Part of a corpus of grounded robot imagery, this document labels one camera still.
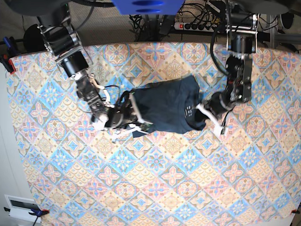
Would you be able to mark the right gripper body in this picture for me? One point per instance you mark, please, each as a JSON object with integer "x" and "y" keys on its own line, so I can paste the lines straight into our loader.
{"x": 131, "y": 115}

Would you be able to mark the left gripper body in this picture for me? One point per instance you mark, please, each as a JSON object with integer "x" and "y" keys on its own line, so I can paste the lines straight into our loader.
{"x": 198, "y": 118}

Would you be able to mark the dark navy t-shirt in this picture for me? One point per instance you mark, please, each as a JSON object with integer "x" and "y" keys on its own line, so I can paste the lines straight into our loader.
{"x": 169, "y": 104}

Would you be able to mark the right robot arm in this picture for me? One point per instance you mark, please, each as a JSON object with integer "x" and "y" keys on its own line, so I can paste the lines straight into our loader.
{"x": 61, "y": 40}

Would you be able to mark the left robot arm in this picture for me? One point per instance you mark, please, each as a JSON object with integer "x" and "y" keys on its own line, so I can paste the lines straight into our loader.
{"x": 239, "y": 21}

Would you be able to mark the patterned colourful tablecloth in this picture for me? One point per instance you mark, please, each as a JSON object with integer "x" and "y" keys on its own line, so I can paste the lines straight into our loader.
{"x": 250, "y": 175}

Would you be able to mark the white power strip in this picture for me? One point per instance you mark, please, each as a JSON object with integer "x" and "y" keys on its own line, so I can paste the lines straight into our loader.
{"x": 182, "y": 26}

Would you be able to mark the black round stool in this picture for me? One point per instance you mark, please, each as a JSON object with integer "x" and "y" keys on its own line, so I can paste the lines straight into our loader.
{"x": 32, "y": 40}

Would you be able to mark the lower right orange clamp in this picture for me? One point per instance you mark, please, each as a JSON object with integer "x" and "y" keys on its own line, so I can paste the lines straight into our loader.
{"x": 296, "y": 211}

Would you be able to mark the lower left table clamp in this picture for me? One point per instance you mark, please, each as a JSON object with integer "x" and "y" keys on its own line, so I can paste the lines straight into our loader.
{"x": 35, "y": 213}

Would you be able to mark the table clamp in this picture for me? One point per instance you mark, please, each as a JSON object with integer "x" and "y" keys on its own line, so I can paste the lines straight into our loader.
{"x": 5, "y": 58}
{"x": 35, "y": 213}

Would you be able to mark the upper left table clamp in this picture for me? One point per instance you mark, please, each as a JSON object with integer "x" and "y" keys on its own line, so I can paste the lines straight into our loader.
{"x": 5, "y": 58}

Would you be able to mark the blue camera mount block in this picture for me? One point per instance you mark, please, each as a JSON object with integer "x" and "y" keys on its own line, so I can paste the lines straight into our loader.
{"x": 148, "y": 7}

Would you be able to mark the aluminium frame post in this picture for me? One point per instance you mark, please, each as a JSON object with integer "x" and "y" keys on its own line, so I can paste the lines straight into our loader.
{"x": 278, "y": 36}

